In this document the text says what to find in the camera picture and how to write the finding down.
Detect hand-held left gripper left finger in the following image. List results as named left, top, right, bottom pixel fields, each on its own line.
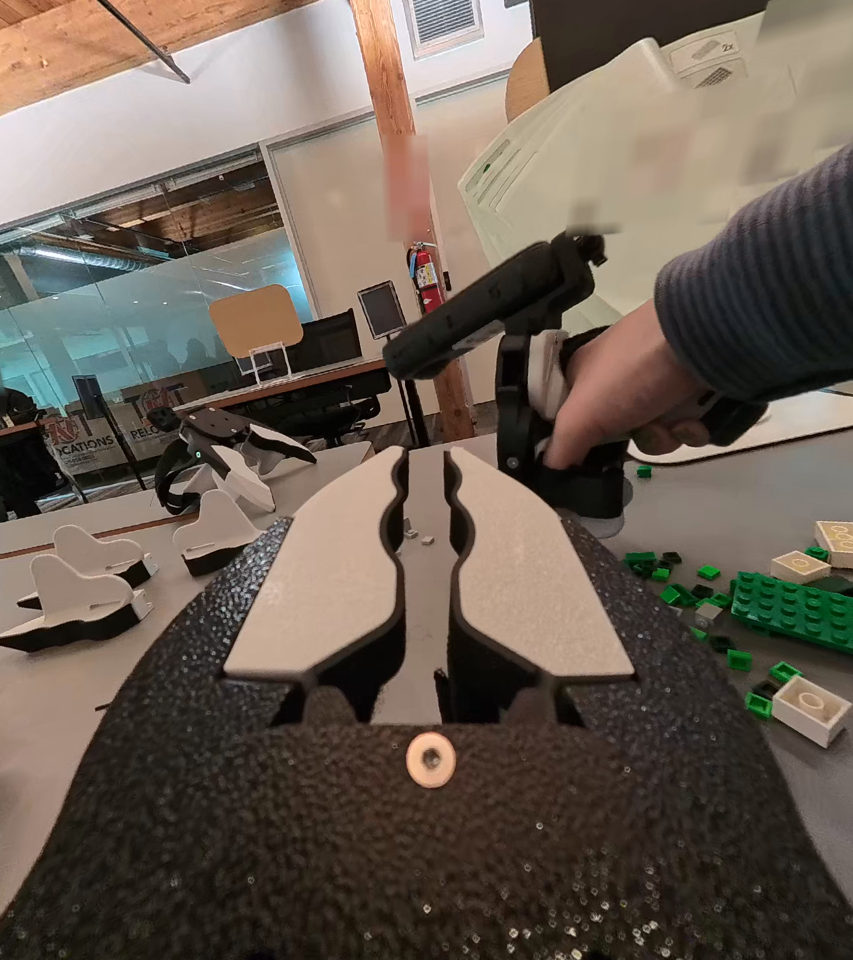
left=222, top=445, right=409, bottom=708

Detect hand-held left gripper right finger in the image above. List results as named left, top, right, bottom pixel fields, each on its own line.
left=445, top=445, right=638, bottom=711

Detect background wooden desk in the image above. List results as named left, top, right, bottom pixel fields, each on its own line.
left=171, top=356, right=431, bottom=447

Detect grey desk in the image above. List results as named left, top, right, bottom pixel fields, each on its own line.
left=0, top=390, right=853, bottom=960

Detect person's right hand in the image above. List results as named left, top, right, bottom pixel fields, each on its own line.
left=545, top=300, right=722, bottom=471

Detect red fire extinguisher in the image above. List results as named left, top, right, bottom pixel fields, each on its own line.
left=405, top=240, right=449, bottom=316

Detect small framed tablet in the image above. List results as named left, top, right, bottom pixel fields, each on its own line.
left=356, top=281, right=407, bottom=340

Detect pile of small green tiles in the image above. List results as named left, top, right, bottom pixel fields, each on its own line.
left=625, top=549, right=803, bottom=723

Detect black office chair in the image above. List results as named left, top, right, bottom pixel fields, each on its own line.
left=276, top=396, right=383, bottom=445

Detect spare hand-held gripper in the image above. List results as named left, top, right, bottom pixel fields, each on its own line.
left=149, top=403, right=319, bottom=517

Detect wooden pillar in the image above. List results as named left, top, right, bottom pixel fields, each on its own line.
left=350, top=0, right=476, bottom=444

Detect printed banner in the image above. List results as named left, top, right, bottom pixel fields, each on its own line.
left=44, top=382, right=191, bottom=481

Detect cream square brick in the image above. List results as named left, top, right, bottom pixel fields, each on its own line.
left=771, top=673, right=853, bottom=749
left=770, top=549, right=833, bottom=586

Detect large green plate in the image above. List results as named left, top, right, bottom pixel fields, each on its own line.
left=730, top=571, right=853, bottom=671

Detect black tripod stand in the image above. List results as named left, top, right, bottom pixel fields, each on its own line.
left=70, top=373, right=150, bottom=492

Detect black panel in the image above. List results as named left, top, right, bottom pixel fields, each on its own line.
left=530, top=0, right=769, bottom=72

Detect cream long brick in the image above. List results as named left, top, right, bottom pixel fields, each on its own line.
left=815, top=519, right=853, bottom=571

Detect black ceiling rod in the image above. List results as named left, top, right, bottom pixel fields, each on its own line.
left=96, top=0, right=192, bottom=84

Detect wall air vent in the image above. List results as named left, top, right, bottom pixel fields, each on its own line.
left=404, top=0, right=485, bottom=60

